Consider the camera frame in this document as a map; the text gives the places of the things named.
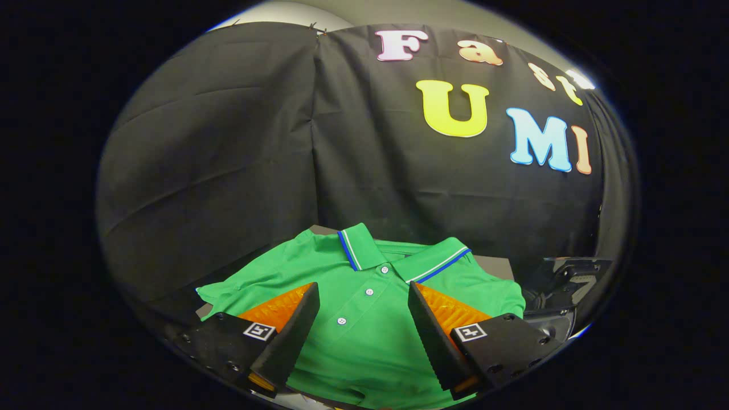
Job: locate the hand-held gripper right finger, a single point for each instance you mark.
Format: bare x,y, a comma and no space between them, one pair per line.
435,341

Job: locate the black backdrop cloth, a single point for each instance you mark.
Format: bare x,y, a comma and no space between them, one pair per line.
228,142

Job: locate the grey box stand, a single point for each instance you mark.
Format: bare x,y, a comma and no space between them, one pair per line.
493,266

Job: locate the green polo shirt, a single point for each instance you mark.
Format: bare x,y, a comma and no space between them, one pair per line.
364,336

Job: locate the ceiling light panel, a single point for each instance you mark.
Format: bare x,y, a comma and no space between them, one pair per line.
582,80

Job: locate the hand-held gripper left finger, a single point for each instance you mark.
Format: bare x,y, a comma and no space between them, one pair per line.
287,341

